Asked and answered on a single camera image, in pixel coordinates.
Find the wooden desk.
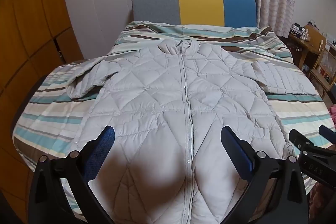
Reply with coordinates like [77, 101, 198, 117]
[288, 32, 313, 70]

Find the wooden wardrobe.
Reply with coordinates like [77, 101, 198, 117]
[0, 0, 84, 119]

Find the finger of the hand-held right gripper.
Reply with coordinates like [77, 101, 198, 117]
[318, 126, 336, 141]
[289, 129, 336, 188]

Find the grey yellow blue headboard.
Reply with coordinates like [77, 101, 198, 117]
[131, 0, 259, 28]

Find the striped blanket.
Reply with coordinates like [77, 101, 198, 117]
[12, 21, 335, 214]

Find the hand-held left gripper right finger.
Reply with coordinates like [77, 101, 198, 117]
[220, 126, 307, 224]

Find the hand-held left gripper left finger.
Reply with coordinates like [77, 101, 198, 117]
[28, 126, 116, 224]

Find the white quilted puffer jacket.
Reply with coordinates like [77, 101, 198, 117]
[66, 39, 319, 224]

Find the dark box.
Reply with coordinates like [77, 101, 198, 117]
[289, 23, 307, 40]

